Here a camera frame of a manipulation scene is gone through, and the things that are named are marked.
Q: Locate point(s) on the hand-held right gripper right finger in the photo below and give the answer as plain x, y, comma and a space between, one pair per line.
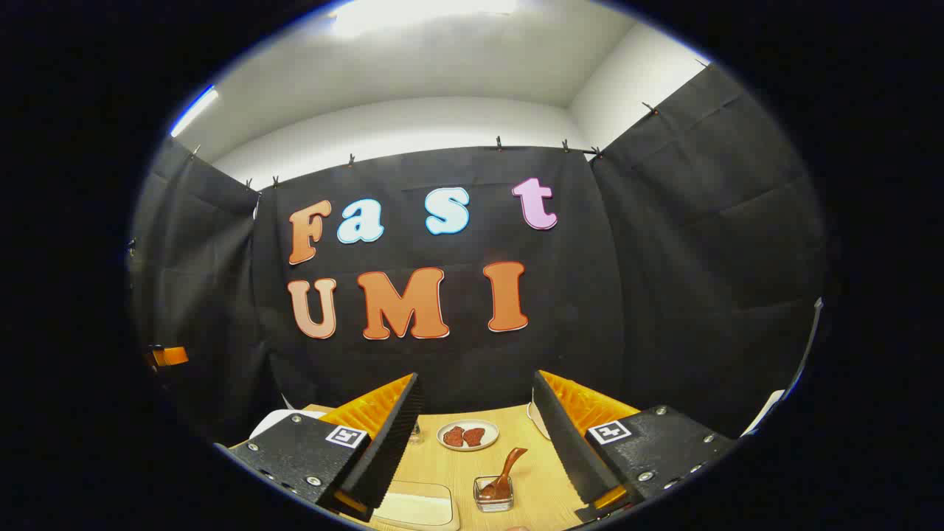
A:
564, 450

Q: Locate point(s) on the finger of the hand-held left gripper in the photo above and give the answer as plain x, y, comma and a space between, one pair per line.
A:
169, 356

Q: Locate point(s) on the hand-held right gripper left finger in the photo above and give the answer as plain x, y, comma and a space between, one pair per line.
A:
391, 450

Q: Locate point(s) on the brown wooden spoon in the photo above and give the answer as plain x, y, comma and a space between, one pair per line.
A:
509, 468

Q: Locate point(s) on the beige rice tray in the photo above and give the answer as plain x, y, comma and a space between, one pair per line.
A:
413, 509

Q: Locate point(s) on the clear chopstick holder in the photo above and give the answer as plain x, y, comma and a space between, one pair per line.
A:
493, 503

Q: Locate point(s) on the white rice cooker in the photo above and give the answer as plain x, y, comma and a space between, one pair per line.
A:
284, 422

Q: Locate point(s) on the clear plastic water bottle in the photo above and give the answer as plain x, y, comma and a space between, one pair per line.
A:
417, 434

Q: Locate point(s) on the white toaster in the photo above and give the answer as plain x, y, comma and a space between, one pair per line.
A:
538, 422

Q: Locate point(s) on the red meat piece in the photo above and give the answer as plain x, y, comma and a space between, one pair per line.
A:
453, 436
474, 436

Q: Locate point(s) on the white round plate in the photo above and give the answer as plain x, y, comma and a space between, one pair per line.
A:
468, 423

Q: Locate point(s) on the black backdrop cloth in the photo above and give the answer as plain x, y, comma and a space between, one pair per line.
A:
664, 280

